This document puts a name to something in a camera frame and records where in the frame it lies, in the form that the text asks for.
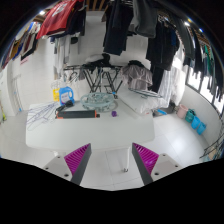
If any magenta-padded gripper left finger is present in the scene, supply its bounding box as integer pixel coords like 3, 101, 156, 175
43, 143, 92, 186

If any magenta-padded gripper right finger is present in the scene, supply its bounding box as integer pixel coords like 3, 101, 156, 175
131, 142, 183, 186

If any white table leg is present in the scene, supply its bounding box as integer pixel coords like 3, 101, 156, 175
123, 146, 132, 174

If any flat blue plastic item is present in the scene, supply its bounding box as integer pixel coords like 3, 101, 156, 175
156, 108, 169, 117

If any white pillow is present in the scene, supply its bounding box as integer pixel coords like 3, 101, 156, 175
117, 87, 168, 116

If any round pale blue peg hanger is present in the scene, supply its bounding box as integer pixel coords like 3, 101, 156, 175
79, 92, 118, 113

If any pink bucket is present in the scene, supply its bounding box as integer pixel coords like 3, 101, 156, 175
176, 104, 189, 120

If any blue bucket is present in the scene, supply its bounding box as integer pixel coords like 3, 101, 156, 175
196, 121, 208, 136
190, 115, 203, 130

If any blue detergent bottle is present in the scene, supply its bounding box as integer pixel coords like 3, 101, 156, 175
58, 85, 76, 107

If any teal clothes hanger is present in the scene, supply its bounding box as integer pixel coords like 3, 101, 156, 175
128, 87, 164, 99

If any yellow floor sign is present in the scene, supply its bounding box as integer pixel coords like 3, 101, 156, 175
52, 88, 62, 103

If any grey garment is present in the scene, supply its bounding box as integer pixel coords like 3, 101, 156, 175
121, 60, 154, 91

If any black folding drying rack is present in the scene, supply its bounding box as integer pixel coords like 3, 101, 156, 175
63, 63, 124, 98

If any white and black garment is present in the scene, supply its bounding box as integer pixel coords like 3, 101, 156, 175
83, 53, 113, 68

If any hanging clothes row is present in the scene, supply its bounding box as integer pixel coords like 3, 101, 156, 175
0, 0, 224, 111

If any purple wire hangers pile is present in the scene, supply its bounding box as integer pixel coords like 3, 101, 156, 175
25, 101, 61, 132

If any dark metal wire rack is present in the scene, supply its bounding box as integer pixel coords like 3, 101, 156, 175
199, 131, 224, 160

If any dark wire hangers bunch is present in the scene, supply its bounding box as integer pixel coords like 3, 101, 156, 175
68, 71, 79, 83

